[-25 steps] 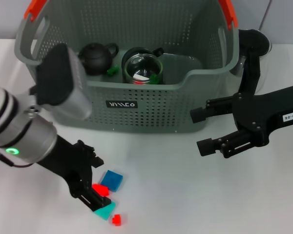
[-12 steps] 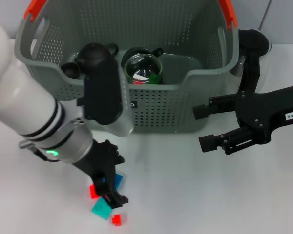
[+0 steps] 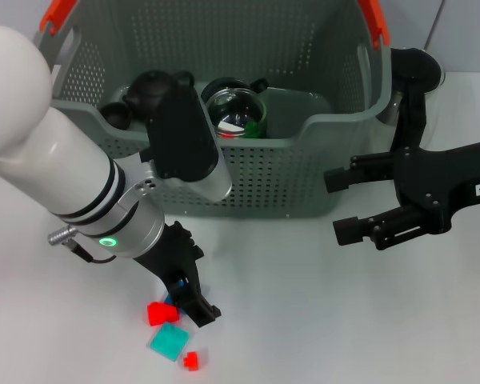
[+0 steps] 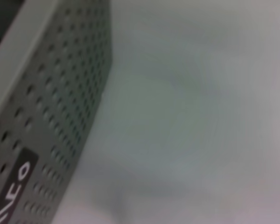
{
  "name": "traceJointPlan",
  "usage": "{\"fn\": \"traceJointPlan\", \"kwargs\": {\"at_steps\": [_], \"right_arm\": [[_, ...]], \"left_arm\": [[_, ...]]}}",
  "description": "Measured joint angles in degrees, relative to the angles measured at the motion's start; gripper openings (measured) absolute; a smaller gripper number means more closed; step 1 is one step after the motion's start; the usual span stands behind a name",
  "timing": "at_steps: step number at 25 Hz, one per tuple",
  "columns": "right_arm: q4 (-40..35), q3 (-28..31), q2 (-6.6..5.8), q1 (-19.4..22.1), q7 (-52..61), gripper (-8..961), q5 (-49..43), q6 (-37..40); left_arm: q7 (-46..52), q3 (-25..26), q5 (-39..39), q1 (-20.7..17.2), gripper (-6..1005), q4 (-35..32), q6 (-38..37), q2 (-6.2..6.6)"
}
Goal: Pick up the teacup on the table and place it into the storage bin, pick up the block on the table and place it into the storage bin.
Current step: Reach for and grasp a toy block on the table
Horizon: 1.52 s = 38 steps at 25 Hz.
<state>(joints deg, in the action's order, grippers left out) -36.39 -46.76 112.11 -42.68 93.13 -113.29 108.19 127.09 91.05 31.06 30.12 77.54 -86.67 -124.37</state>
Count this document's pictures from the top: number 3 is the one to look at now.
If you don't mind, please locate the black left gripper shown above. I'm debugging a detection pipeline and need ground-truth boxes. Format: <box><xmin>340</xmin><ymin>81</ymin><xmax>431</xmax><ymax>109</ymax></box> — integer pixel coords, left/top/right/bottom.
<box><xmin>134</xmin><ymin>220</ymin><xmax>222</xmax><ymax>330</ymax></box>

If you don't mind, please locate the large red toy brick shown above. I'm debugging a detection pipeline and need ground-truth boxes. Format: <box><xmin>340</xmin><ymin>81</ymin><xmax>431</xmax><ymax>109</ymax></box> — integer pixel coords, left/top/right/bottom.
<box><xmin>146</xmin><ymin>302</ymin><xmax>180</xmax><ymax>326</ymax></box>

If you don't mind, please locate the cyan toy plate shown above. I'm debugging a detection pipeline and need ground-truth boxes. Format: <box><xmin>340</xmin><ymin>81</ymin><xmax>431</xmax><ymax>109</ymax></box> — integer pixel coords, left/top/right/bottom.
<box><xmin>149</xmin><ymin>322</ymin><xmax>189</xmax><ymax>361</ymax></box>

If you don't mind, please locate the long white toy brick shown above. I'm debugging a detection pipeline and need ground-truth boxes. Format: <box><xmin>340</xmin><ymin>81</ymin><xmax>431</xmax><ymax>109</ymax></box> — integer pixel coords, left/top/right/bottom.
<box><xmin>217</xmin><ymin>119</ymin><xmax>246</xmax><ymax>137</ymax></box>

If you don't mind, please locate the grey perforated storage bin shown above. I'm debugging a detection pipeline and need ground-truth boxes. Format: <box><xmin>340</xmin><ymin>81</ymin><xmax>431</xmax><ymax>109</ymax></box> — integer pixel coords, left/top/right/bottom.
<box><xmin>31</xmin><ymin>0</ymin><xmax>393</xmax><ymax>220</ymax></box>

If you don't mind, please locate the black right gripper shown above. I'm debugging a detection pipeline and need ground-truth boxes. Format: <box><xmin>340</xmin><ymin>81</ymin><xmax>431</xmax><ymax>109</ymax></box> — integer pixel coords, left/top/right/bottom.
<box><xmin>322</xmin><ymin>138</ymin><xmax>480</xmax><ymax>252</ymax></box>

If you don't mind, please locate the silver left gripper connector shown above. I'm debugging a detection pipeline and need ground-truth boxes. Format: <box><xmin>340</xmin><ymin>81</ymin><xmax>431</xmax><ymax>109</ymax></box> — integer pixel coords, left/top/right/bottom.
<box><xmin>46</xmin><ymin>225</ymin><xmax>78</xmax><ymax>246</ymax></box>

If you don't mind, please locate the grey left gripper cable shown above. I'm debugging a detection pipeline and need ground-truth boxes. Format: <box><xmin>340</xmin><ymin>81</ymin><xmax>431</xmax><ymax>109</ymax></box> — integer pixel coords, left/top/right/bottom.
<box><xmin>67</xmin><ymin>242</ymin><xmax>118</xmax><ymax>265</ymax></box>

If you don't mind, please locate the small black ceramic teacup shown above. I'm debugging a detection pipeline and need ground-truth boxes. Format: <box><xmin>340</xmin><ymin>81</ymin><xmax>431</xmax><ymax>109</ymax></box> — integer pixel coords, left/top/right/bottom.
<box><xmin>100</xmin><ymin>101</ymin><xmax>134</xmax><ymax>130</ymax></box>

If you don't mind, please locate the glass pitcher with black handle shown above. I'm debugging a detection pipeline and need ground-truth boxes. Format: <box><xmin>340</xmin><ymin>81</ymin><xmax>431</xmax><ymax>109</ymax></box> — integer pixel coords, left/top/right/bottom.
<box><xmin>378</xmin><ymin>46</ymin><xmax>445</xmax><ymax>153</ymax></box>

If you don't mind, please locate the black ceramic teapot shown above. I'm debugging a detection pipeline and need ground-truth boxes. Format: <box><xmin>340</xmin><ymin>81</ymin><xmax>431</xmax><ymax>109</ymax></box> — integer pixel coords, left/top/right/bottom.
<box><xmin>122</xmin><ymin>70</ymin><xmax>196</xmax><ymax>121</ymax></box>

